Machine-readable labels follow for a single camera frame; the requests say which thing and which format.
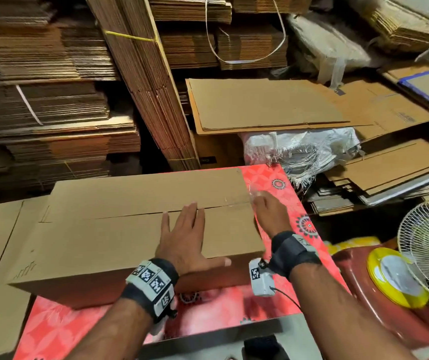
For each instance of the low pile of cardboard sheets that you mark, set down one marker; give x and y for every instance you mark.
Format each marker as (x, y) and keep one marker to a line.
(387, 165)

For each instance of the person's right forearm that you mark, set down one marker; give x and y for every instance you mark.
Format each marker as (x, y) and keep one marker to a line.
(342, 318)

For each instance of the person's left forearm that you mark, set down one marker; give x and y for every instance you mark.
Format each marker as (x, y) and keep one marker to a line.
(109, 333)

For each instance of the white woven sack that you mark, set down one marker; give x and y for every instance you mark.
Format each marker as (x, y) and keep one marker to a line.
(297, 153)

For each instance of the person's left hand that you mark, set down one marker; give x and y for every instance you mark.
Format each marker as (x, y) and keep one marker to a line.
(184, 243)

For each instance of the red plastic stool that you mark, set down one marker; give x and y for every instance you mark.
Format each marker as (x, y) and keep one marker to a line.
(364, 292)

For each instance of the yellow-tied cardboard bundle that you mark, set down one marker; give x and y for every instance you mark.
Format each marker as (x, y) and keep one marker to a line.
(147, 78)

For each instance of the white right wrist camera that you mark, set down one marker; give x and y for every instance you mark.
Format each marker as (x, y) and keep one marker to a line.
(259, 277)

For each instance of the dark brown cardboard box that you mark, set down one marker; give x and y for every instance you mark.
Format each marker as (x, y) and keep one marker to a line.
(218, 152)

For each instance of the wall of cardboard stacks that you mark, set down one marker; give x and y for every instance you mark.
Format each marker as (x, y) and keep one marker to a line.
(34, 93)

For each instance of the person's right hand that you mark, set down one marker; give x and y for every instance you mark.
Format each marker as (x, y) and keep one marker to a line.
(273, 213)

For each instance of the white plastic sack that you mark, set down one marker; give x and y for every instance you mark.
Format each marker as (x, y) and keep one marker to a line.
(327, 41)

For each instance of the red patterned table cloth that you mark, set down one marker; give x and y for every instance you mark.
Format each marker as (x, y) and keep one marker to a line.
(214, 311)

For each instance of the yellow round disc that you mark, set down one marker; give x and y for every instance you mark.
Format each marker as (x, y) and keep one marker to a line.
(394, 277)

